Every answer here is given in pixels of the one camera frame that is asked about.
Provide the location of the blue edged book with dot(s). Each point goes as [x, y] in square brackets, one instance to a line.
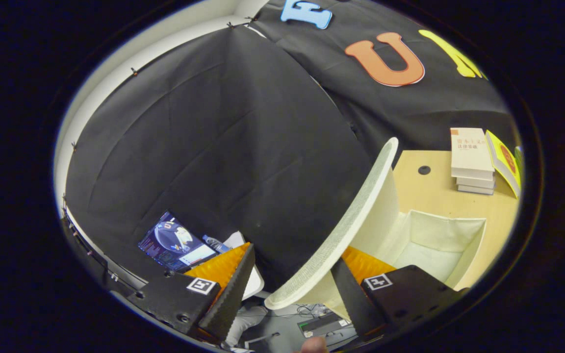
[476, 189]

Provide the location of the pale fabric storage box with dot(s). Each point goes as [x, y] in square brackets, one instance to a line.
[351, 220]

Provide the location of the white thin book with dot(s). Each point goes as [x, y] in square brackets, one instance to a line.
[476, 182]

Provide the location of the black backdrop cloth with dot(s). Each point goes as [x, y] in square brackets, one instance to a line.
[214, 147]

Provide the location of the black electronic device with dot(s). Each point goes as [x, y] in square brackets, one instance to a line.
[324, 324]

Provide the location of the beige cover book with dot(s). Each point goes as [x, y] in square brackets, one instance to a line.
[470, 152]

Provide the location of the yellow book with red label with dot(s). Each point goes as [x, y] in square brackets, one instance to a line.
[503, 162]

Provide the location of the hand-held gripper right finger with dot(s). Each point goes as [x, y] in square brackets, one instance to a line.
[356, 304]

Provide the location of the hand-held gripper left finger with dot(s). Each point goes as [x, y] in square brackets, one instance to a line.
[233, 289]

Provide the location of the clear water bottle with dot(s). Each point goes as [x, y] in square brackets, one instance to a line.
[215, 243]

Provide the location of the white flat panel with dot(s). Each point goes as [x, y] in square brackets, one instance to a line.
[255, 287]

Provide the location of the black round table grommet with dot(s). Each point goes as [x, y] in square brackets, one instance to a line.
[424, 170]

